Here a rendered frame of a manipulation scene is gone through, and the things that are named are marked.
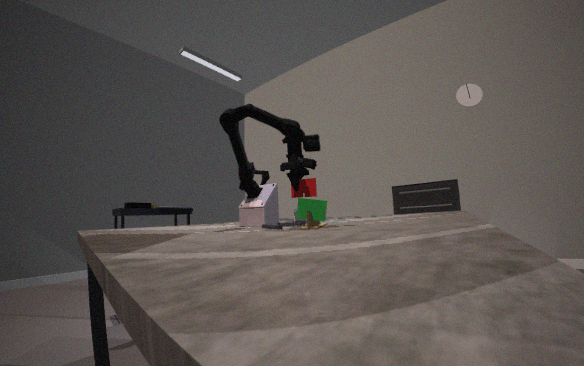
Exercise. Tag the green board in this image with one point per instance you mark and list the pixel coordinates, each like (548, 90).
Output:
(317, 207)

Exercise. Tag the tan slotted board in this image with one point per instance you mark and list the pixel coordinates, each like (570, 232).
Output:
(311, 224)

